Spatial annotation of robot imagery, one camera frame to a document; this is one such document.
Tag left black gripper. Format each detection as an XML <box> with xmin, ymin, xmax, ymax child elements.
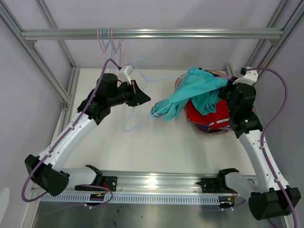
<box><xmin>107</xmin><ymin>79</ymin><xmax>150</xmax><ymax>107</ymax></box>

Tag red trousers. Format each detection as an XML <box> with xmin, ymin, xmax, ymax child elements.
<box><xmin>185</xmin><ymin>100</ymin><xmax>230</xmax><ymax>130</ymax></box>

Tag black white patterned trousers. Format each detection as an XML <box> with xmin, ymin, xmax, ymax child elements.
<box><xmin>199</xmin><ymin>67</ymin><xmax>221</xmax><ymax>77</ymax></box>

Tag pale blue wire hanger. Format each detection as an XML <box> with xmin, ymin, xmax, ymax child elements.
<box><xmin>123</xmin><ymin>58</ymin><xmax>193</xmax><ymax>133</ymax></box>

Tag teal trousers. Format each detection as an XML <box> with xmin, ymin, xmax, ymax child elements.
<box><xmin>151</xmin><ymin>67</ymin><xmax>228</xmax><ymax>121</ymax></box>

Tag light blue wire hanger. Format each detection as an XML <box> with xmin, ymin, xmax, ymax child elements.
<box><xmin>101</xmin><ymin>28</ymin><xmax>111</xmax><ymax>58</ymax></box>

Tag lilac trousers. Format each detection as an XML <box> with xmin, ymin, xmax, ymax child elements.
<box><xmin>197</xmin><ymin>75</ymin><xmax>233</xmax><ymax>133</ymax></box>

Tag salmon pink wire hanger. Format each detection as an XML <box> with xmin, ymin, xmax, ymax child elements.
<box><xmin>110</xmin><ymin>28</ymin><xmax>124</xmax><ymax>64</ymax></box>

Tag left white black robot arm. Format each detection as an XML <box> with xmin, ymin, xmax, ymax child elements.
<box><xmin>25</xmin><ymin>73</ymin><xmax>151</xmax><ymax>196</ymax></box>

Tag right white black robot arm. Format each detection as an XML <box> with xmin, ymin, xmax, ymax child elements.
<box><xmin>216</xmin><ymin>81</ymin><xmax>301</xmax><ymax>220</ymax></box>

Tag translucent brown plastic basin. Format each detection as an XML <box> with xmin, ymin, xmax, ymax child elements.
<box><xmin>174</xmin><ymin>69</ymin><xmax>228</xmax><ymax>136</ymax></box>

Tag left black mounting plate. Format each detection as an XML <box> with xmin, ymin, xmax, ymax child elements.
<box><xmin>95</xmin><ymin>176</ymin><xmax>118</xmax><ymax>192</ymax></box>

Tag black mounting plate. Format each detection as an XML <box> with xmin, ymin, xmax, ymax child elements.
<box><xmin>195</xmin><ymin>177</ymin><xmax>230</xmax><ymax>193</ymax></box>
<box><xmin>95</xmin><ymin>176</ymin><xmax>118</xmax><ymax>192</ymax></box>

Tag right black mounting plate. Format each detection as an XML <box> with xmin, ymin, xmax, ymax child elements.
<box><xmin>195</xmin><ymin>177</ymin><xmax>230</xmax><ymax>193</ymax></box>

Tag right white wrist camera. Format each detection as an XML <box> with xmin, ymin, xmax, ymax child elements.
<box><xmin>233</xmin><ymin>67</ymin><xmax>258</xmax><ymax>86</ymax></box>

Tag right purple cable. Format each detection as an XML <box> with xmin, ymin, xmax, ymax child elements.
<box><xmin>213</xmin><ymin>67</ymin><xmax>299</xmax><ymax>228</ymax></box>

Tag purple cable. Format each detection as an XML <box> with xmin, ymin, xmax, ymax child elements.
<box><xmin>21</xmin><ymin>58</ymin><xmax>122</xmax><ymax>209</ymax></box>
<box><xmin>213</xmin><ymin>67</ymin><xmax>299</xmax><ymax>228</ymax></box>

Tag aluminium hanging rail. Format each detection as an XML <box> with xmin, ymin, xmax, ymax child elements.
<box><xmin>21</xmin><ymin>28</ymin><xmax>284</xmax><ymax>40</ymax></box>

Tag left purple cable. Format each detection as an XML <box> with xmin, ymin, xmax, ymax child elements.
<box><xmin>21</xmin><ymin>58</ymin><xmax>122</xmax><ymax>209</ymax></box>

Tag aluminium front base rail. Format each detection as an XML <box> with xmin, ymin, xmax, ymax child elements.
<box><xmin>30</xmin><ymin>169</ymin><xmax>262</xmax><ymax>193</ymax></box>

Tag slotted grey cable duct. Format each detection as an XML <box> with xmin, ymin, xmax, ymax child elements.
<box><xmin>40</xmin><ymin>193</ymin><xmax>220</xmax><ymax>205</ymax></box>

